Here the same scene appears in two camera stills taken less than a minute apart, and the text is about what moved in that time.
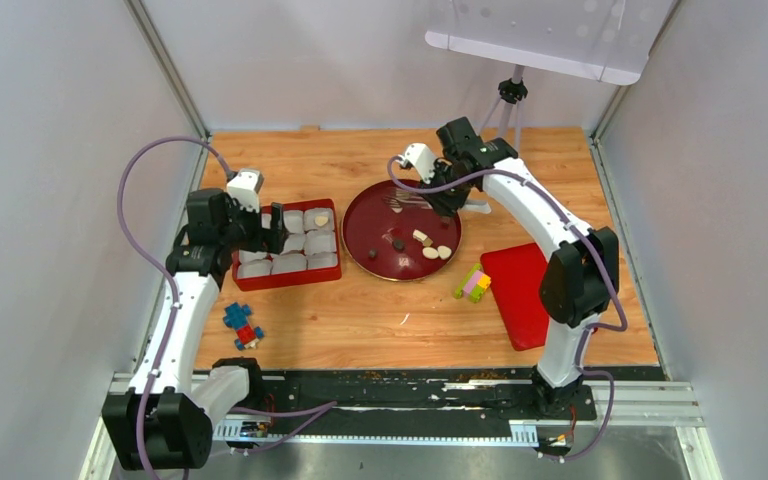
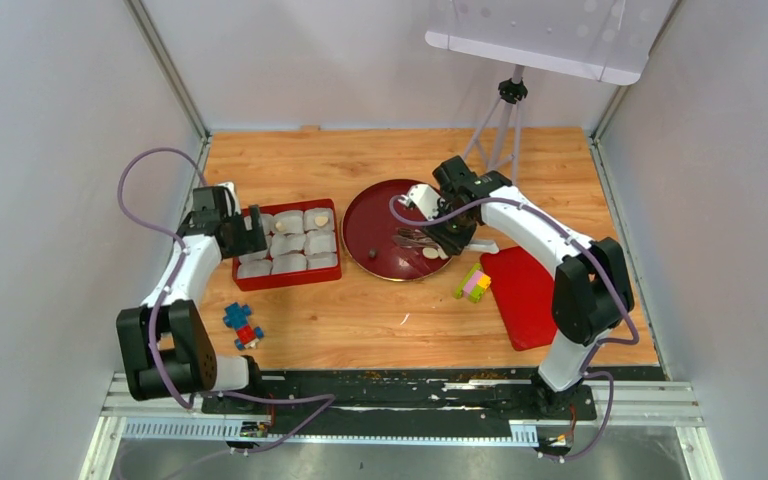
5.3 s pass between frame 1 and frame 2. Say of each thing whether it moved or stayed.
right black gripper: moved
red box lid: stayed
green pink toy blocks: stayed
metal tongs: moved
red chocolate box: stayed
